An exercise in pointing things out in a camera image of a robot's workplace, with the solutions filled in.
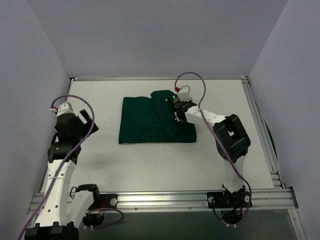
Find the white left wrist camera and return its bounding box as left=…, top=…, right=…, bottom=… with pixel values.
left=50, top=101, right=74, bottom=118

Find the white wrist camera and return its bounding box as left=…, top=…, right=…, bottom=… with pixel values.
left=50, top=101, right=74, bottom=118
left=175, top=85, right=192, bottom=102

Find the aluminium front frame rail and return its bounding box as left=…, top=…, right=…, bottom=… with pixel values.
left=26, top=189, right=299, bottom=215

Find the dark green surgical drape cloth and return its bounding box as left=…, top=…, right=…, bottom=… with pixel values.
left=118, top=90, right=197, bottom=144

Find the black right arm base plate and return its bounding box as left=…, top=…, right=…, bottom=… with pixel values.
left=206, top=191, right=252, bottom=209

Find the aluminium back frame rail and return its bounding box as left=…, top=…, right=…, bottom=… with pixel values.
left=70, top=76, right=249, bottom=82

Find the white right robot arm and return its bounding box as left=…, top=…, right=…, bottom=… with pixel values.
left=165, top=94, right=252, bottom=207

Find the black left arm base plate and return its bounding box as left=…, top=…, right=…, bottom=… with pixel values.
left=98, top=193, right=118, bottom=209

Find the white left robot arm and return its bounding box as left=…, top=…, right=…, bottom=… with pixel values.
left=24, top=103, right=101, bottom=240

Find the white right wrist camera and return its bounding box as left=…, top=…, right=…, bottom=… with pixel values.
left=175, top=85, right=192, bottom=102

